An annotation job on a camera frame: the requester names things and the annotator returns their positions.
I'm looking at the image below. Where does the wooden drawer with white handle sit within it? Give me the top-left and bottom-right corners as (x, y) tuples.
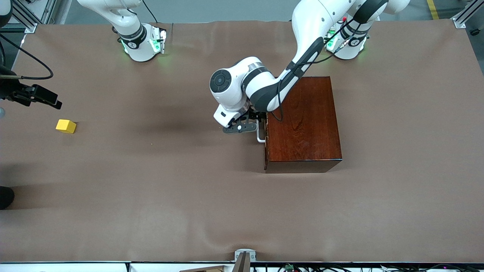
(256, 110), (269, 170)

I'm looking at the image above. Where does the yellow block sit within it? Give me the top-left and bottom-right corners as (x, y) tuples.
(56, 119), (77, 134)

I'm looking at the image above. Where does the dark brown wooden cabinet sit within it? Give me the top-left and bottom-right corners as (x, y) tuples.
(264, 76), (343, 174)

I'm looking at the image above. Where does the black round object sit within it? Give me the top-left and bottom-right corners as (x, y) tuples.
(0, 186), (15, 210)

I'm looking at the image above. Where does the fabric table cover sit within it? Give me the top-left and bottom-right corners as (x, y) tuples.
(0, 20), (484, 263)

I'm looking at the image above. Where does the brown cardboard piece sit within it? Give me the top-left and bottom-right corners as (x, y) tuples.
(179, 265), (226, 272)

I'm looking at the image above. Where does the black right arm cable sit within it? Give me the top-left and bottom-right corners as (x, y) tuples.
(0, 33), (54, 80)

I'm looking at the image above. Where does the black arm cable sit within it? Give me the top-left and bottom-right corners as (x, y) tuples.
(0, 33), (54, 80)
(277, 18), (364, 122)

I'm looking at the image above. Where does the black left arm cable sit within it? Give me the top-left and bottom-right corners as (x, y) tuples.
(277, 18), (364, 122)

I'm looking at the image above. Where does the aluminium frame profile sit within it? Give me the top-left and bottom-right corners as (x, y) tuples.
(452, 0), (484, 29)
(11, 0), (58, 34)

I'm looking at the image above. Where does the thin black base cable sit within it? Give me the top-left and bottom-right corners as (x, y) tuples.
(141, 0), (158, 24)

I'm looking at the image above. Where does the small metal table bracket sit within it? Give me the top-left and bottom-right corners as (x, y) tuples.
(234, 248), (257, 262)

